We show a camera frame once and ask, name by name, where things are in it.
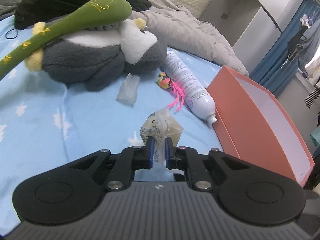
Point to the blue curtain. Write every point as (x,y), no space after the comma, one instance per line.
(275,71)

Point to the dark grey garment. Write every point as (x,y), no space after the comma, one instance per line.
(8,8)

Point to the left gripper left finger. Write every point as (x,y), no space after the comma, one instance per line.
(121,167)

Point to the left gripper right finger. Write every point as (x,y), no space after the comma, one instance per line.
(188,160)

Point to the green plush back scratcher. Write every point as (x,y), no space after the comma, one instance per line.
(95,13)

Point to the grey duvet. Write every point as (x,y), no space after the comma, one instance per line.
(184,32)

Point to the grey white wardrobe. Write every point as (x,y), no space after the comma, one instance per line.
(251,26)

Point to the grey penguin plush toy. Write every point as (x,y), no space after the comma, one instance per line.
(97,57)

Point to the orange cardboard box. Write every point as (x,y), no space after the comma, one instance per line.
(253,126)

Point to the white spray bottle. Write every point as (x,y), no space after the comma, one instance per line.
(197,98)

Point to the pink feather bird toy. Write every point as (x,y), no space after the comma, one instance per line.
(174,88)

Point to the small clear plastic packet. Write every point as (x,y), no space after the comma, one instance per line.
(128,90)

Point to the clear plastic item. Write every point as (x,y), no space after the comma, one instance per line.
(160,125)

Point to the hanging denim clothes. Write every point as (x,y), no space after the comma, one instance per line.
(304,45)

